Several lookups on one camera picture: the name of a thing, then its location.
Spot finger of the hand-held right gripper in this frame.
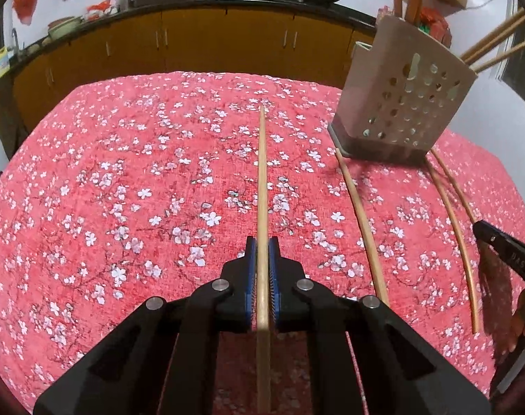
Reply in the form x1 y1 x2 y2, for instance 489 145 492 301
489 339 525 400
472 220 525 289

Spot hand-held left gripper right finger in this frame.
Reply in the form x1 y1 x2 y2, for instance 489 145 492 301
268 236 492 415

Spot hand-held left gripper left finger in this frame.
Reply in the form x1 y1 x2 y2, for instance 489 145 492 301
33 236 260 415

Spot beige perforated chopstick holder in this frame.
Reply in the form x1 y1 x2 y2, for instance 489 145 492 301
328 14 479 166

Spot barred window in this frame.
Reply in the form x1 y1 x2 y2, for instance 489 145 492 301
496 0 525 117

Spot wooden lower kitchen cabinets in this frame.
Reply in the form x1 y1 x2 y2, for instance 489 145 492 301
11 6 378 132

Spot black kitchen countertop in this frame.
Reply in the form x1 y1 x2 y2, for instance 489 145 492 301
0 0 378 91

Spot dark cloth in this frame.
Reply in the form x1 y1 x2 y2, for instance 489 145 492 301
0 79 29 156

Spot red and white plastic bag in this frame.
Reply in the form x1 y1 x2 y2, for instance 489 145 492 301
86 0 116 20

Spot green bowl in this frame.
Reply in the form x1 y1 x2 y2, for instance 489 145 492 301
47 16 83 37

